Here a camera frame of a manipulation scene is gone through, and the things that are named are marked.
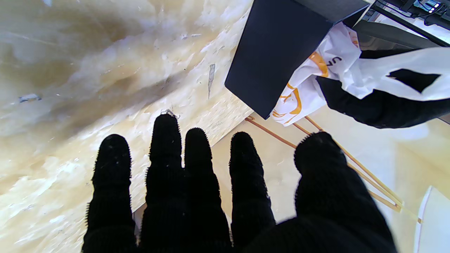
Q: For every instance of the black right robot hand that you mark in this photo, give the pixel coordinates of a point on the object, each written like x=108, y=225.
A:
x=197, y=211

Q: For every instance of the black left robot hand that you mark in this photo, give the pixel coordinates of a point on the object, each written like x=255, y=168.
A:
x=379, y=109

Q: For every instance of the black flat television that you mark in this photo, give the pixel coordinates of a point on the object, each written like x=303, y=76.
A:
x=393, y=35

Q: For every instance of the tripod floor lamp white shade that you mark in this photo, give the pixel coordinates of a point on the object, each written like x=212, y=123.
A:
x=365, y=179

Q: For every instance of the black backdrop frame pole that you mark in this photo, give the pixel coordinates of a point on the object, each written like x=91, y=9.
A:
x=411, y=24

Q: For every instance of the black gift box pink inside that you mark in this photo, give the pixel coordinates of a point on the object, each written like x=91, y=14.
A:
x=277, y=52

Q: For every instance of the white plastic bag orange print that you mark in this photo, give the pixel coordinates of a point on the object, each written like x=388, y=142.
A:
x=309, y=91

